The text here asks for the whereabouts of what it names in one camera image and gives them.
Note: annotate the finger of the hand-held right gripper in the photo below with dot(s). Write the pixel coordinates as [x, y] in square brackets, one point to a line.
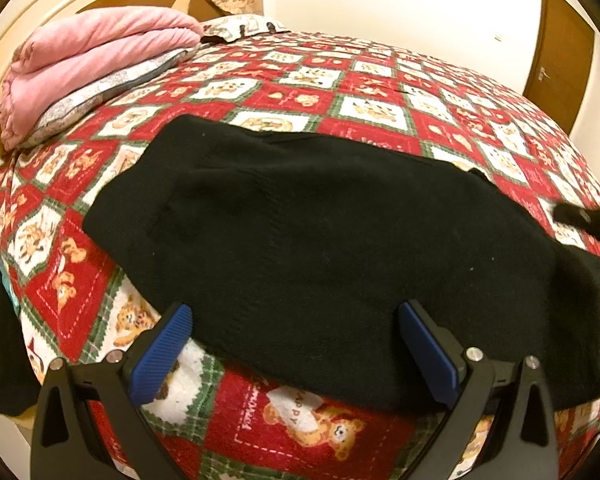
[587, 222]

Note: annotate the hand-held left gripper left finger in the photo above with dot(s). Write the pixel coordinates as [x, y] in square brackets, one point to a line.
[160, 355]

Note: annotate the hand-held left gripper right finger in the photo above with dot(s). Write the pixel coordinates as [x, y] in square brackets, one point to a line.
[425, 355]

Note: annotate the black pants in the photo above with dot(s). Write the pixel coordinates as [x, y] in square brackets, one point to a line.
[330, 260]

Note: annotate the pile of mixed clothes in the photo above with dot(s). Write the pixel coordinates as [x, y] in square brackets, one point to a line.
[0, 340]

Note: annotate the brown wooden door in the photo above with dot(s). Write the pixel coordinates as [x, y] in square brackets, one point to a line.
[555, 50]

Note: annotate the grey patterned pillow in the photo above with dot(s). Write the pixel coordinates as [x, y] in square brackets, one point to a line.
[80, 105]

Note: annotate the red checked bear-print blanket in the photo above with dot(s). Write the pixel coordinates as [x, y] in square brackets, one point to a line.
[305, 75]

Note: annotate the folded pink blanket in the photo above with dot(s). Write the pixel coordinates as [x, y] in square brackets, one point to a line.
[95, 45]

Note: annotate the white patterned pillow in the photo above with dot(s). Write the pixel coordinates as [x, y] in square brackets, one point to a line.
[240, 25]

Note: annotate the cream and brown headboard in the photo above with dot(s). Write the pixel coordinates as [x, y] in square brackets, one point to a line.
[10, 35]

